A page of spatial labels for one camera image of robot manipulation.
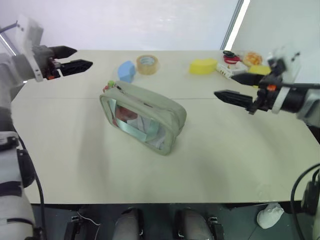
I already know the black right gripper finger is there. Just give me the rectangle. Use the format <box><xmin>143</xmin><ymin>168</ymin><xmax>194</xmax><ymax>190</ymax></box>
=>
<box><xmin>213</xmin><ymin>89</ymin><xmax>255</xmax><ymax>110</ymax></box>
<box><xmin>230</xmin><ymin>72</ymin><xmax>266</xmax><ymax>87</ymax></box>

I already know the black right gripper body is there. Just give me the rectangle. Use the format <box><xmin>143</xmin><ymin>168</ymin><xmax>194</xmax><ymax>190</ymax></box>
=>
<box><xmin>245</xmin><ymin>66</ymin><xmax>284</xmax><ymax>115</ymax></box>

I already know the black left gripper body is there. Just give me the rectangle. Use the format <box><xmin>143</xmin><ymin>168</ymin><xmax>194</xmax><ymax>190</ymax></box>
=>
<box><xmin>31</xmin><ymin>45</ymin><xmax>63</xmax><ymax>81</ymax></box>

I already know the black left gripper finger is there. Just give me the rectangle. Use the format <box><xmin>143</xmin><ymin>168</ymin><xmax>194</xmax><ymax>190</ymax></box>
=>
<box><xmin>50</xmin><ymin>45</ymin><xmax>78</xmax><ymax>60</ymax></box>
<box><xmin>59</xmin><ymin>59</ymin><xmax>94</xmax><ymax>77</ymax></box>

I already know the green clear pouch bag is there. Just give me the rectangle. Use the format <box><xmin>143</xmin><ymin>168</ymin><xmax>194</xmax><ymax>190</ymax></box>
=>
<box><xmin>98</xmin><ymin>80</ymin><xmax>188</xmax><ymax>157</ymax></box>

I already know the small yellow sponge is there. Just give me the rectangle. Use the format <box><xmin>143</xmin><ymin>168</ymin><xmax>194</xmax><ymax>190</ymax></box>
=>
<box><xmin>248</xmin><ymin>65</ymin><xmax>272</xmax><ymax>76</ymax></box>

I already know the orange white round item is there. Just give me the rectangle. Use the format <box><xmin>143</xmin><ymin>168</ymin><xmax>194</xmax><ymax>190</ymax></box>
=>
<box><xmin>242</xmin><ymin>51</ymin><xmax>264</xmax><ymax>67</ymax></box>

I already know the white rectangular box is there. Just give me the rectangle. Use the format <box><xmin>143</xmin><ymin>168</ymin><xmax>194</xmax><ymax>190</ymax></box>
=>
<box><xmin>215</xmin><ymin>62</ymin><xmax>237</xmax><ymax>81</ymax></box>

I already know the green red zipper pull charm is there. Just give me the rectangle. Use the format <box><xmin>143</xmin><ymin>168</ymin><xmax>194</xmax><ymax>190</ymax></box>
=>
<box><xmin>103</xmin><ymin>79</ymin><xmax>125</xmax><ymax>95</ymax></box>

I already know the large yellow sponge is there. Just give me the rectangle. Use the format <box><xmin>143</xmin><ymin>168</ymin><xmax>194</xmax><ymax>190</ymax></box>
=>
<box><xmin>188</xmin><ymin>57</ymin><xmax>218</xmax><ymax>76</ymax></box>

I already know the blue sponge block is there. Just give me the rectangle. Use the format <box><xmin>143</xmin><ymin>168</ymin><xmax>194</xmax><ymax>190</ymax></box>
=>
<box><xmin>117</xmin><ymin>60</ymin><xmax>137</xmax><ymax>84</ymax></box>

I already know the bright vertical window strip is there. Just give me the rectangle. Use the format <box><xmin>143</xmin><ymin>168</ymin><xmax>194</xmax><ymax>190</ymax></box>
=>
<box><xmin>219</xmin><ymin>0</ymin><xmax>251</xmax><ymax>51</ymax></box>

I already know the brown packing tape roll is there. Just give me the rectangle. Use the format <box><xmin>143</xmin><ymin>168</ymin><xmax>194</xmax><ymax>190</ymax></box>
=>
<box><xmin>135</xmin><ymin>54</ymin><xmax>160</xmax><ymax>76</ymax></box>

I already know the crumpled white cloth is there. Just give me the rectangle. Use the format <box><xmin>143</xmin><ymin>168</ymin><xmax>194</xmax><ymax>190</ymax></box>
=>
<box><xmin>256</xmin><ymin>202</ymin><xmax>285</xmax><ymax>230</ymax></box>

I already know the dark rounded robot leg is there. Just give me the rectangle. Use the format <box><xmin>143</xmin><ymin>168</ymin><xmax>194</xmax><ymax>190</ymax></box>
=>
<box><xmin>114</xmin><ymin>207</ymin><xmax>145</xmax><ymax>240</ymax></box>
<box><xmin>174</xmin><ymin>207</ymin><xmax>214</xmax><ymax>240</ymax></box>

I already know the red ring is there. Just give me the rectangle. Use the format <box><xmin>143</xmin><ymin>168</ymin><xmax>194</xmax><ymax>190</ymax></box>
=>
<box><xmin>223</xmin><ymin>53</ymin><xmax>242</xmax><ymax>66</ymax></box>

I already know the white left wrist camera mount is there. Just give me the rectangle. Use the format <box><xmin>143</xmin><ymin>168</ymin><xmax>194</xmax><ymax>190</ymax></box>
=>
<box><xmin>14</xmin><ymin>14</ymin><xmax>45</xmax><ymax>83</ymax></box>

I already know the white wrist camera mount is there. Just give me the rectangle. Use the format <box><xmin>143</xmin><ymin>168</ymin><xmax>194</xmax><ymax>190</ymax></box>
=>
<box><xmin>266</xmin><ymin>45</ymin><xmax>302</xmax><ymax>115</ymax></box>
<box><xmin>14</xmin><ymin>14</ymin><xmax>45</xmax><ymax>83</ymax></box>

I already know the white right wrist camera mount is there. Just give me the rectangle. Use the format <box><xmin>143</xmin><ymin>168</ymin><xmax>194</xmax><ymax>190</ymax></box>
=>
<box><xmin>266</xmin><ymin>45</ymin><xmax>302</xmax><ymax>115</ymax></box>

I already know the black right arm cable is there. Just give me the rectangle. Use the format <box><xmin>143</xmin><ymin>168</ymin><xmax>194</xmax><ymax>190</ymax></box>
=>
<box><xmin>289</xmin><ymin>163</ymin><xmax>320</xmax><ymax>240</ymax></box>

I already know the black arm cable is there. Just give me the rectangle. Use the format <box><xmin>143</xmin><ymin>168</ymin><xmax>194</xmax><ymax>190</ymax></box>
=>
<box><xmin>16</xmin><ymin>136</ymin><xmax>47</xmax><ymax>240</ymax></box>
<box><xmin>289</xmin><ymin>163</ymin><xmax>320</xmax><ymax>240</ymax></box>

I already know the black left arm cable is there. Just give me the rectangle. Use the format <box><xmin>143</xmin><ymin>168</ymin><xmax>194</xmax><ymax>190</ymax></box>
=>
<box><xmin>16</xmin><ymin>136</ymin><xmax>47</xmax><ymax>240</ymax></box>

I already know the black foot bracket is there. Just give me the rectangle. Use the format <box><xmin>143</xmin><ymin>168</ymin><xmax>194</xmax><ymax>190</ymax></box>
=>
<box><xmin>63</xmin><ymin>215</ymin><xmax>84</xmax><ymax>240</ymax></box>
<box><xmin>208</xmin><ymin>216</ymin><xmax>225</xmax><ymax>240</ymax></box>

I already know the thin white cable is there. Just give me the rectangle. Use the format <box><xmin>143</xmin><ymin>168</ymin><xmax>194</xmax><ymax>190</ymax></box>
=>
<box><xmin>75</xmin><ymin>210</ymin><xmax>101</xmax><ymax>226</ymax></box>

